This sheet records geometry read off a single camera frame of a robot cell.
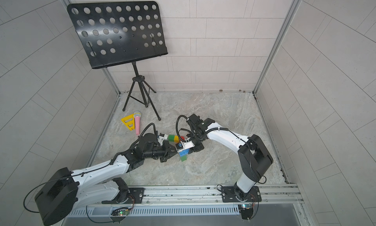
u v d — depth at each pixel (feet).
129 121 3.22
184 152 2.53
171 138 2.91
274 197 2.33
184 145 2.23
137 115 3.25
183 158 2.70
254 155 1.50
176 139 2.86
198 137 2.03
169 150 2.28
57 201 1.28
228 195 2.33
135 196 2.32
